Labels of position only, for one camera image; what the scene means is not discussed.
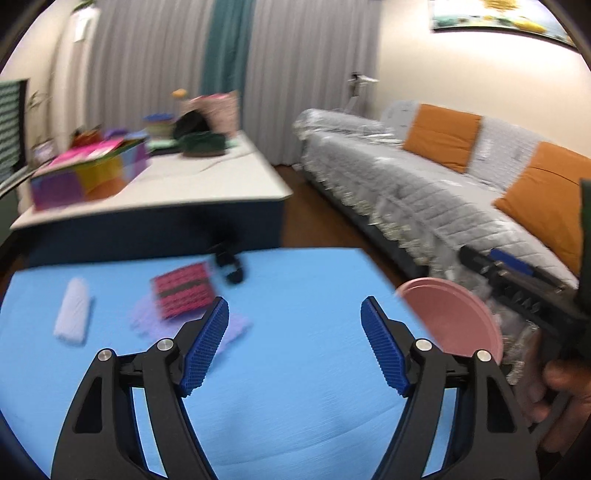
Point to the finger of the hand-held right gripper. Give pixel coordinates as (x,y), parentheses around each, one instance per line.
(515,264)
(485,270)

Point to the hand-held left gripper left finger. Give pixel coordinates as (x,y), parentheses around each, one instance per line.
(203,350)

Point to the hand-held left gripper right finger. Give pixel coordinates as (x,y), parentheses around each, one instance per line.
(385,350)

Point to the person's right hand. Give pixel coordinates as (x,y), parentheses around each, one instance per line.
(568,397)

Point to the red patterned packet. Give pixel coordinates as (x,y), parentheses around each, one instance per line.
(182,290)

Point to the orange cushion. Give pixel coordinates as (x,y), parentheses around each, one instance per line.
(549,198)
(441,138)

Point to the blue mat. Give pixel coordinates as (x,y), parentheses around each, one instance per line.
(295,369)

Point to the grey covered sofa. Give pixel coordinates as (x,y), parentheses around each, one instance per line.
(415,184)

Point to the coffee table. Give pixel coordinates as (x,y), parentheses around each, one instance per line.
(194,184)

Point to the dark green bowl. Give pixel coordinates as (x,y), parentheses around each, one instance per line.
(203,143)

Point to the colourful box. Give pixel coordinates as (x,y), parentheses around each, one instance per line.
(87,173)

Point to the stack of coloured bowls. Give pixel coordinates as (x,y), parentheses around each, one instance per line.
(159,125)

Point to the brown teapot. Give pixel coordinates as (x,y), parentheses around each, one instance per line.
(87,135)

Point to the yellow flower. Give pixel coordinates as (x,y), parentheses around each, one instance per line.
(179,93)

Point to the grey curtain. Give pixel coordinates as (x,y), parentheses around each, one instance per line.
(300,69)

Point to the potted plant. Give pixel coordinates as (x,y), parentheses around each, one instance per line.
(39,110)

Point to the television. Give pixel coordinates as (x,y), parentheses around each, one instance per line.
(11,129)

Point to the green checked cloth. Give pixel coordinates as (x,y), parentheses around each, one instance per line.
(9,124)

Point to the teal curtain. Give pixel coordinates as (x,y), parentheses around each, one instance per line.
(228,46)

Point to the tall white appliance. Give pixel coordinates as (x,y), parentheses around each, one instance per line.
(81,69)

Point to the framed wall picture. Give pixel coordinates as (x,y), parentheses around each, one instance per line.
(498,18)

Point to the photo frame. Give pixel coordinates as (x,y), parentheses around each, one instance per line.
(44,152)

